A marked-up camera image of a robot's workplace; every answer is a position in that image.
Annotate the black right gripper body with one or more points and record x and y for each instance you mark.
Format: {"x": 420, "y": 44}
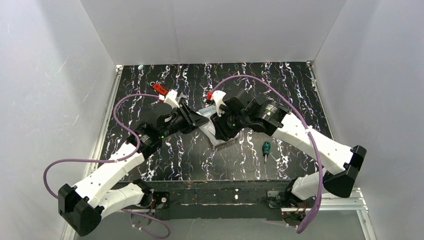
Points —
{"x": 218, "y": 125}

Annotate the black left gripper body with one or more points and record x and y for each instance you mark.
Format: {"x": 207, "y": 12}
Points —
{"x": 190, "y": 117}

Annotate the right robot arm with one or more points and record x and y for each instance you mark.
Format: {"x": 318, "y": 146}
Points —
{"x": 238, "y": 110}

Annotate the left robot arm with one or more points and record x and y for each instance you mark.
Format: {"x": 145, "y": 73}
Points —
{"x": 84, "y": 204}

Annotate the clear plastic screw box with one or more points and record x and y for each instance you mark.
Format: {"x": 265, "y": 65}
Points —
{"x": 209, "y": 128}

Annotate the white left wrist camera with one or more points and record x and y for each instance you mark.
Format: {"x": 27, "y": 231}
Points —
{"x": 170, "y": 98}

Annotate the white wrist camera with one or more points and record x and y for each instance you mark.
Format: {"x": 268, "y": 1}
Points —
{"x": 170, "y": 98}
{"x": 218, "y": 98}

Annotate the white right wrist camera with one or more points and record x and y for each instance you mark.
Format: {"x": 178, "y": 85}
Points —
{"x": 218, "y": 98}

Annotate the red handled adjustable wrench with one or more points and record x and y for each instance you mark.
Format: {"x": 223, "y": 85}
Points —
{"x": 158, "y": 88}

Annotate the green handled screwdriver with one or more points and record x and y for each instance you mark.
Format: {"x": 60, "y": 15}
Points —
{"x": 266, "y": 147}

